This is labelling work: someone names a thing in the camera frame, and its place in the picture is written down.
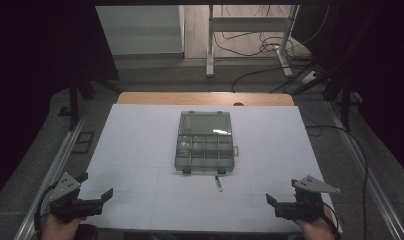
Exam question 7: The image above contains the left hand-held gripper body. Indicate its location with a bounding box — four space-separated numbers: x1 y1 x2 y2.
49 171 105 224

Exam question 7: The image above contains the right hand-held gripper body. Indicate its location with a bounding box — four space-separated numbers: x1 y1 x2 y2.
275 175 342 223

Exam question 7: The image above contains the clear plastic organizer box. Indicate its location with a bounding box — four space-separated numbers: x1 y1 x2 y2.
174 110 241 175

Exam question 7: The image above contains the person's left hand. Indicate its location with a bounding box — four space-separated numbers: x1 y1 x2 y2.
40 213 88 240

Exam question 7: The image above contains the person's right hand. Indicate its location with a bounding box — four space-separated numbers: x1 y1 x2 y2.
292 205 337 240

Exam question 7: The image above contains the white board table cover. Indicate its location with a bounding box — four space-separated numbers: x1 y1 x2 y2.
77 103 344 234

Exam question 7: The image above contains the black metal stand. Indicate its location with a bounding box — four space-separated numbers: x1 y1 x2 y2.
289 63 363 132
57 68 124 132

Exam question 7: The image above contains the white power strip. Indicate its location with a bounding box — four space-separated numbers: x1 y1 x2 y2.
300 69 320 85

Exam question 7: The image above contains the white panel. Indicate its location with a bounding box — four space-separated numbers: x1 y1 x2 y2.
95 4 185 56

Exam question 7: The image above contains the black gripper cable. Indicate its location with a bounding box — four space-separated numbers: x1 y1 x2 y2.
318 202 343 240
34 182 59 238

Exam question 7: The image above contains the aluminium rail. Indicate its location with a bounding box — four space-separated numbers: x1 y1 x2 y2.
13 105 93 240
324 98 404 240

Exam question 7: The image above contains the long black floor cable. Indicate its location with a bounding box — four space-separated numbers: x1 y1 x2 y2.
303 113 371 240

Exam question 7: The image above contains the tangle of black floor cables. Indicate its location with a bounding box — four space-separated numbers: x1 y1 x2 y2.
212 4 331 94

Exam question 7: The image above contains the white metal desk frame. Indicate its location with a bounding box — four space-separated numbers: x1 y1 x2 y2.
205 4 300 79

